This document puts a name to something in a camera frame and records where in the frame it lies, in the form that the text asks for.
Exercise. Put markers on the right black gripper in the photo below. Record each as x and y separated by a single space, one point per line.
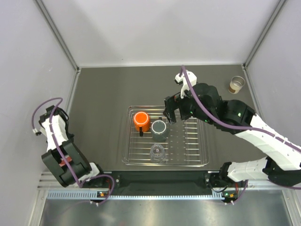
172 102

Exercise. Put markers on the dark grey ceramic mug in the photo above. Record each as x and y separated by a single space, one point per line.
159 131

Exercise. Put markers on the orange mug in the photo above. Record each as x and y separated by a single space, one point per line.
142 122

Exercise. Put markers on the clear plastic cup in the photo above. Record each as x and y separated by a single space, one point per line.
157 154

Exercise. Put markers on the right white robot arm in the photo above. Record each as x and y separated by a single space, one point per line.
282 164

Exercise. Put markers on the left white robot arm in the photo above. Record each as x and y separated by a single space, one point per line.
62 155

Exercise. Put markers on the steel cup with sleeve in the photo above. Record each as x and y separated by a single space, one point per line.
236 84

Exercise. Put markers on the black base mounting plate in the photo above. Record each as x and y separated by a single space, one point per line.
159 183

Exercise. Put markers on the pink plastic cup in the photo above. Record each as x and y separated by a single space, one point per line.
63 162

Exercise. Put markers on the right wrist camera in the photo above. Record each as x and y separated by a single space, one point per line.
181 80

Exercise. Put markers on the wire dish rack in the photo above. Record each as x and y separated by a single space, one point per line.
186 142

